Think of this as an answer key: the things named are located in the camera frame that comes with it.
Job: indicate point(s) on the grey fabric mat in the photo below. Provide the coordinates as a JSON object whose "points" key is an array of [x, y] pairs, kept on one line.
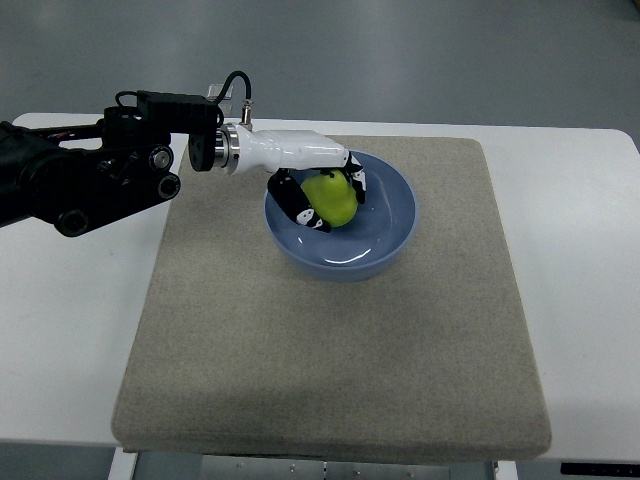
{"points": [[238, 352]]}

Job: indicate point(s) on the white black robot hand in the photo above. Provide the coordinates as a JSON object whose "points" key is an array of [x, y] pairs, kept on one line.
{"points": [[290, 157]]}

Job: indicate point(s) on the white table frame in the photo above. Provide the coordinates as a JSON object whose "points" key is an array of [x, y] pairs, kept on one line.
{"points": [[190, 466]]}

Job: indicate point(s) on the upper metal floor plate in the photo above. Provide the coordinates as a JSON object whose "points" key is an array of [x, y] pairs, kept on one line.
{"points": [[219, 90]]}

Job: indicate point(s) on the blue bowl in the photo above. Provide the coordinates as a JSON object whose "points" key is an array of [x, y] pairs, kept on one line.
{"points": [[365, 246]]}

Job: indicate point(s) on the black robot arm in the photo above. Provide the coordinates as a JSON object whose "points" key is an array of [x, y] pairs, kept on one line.
{"points": [[80, 178]]}

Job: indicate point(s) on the green pear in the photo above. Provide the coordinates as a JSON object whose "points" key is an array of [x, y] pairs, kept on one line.
{"points": [[332, 197]]}

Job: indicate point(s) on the lower metal floor plate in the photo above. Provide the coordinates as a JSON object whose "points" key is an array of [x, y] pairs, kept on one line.
{"points": [[226, 109]]}

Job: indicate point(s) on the metal floor plate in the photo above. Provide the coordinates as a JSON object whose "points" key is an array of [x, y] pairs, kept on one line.
{"points": [[219, 90], [226, 109]]}

